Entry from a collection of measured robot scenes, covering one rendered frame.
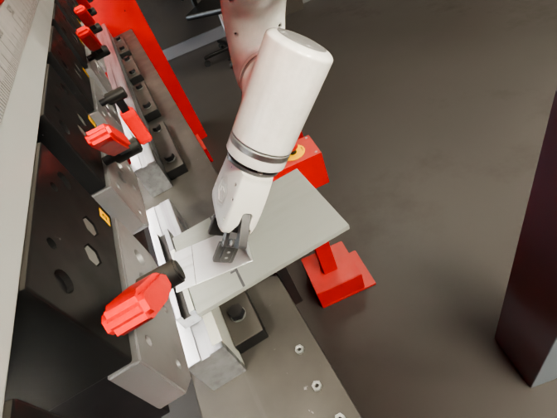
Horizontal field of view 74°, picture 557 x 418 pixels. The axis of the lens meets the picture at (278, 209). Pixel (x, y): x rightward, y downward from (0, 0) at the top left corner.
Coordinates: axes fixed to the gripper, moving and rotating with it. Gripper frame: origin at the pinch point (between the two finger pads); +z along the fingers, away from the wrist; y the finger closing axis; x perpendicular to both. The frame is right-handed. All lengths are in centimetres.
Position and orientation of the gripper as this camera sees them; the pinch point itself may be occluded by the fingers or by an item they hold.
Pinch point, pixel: (222, 239)
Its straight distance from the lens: 60.0
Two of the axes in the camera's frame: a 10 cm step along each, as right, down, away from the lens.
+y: 2.6, 6.4, -7.2
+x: 8.9, 1.3, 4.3
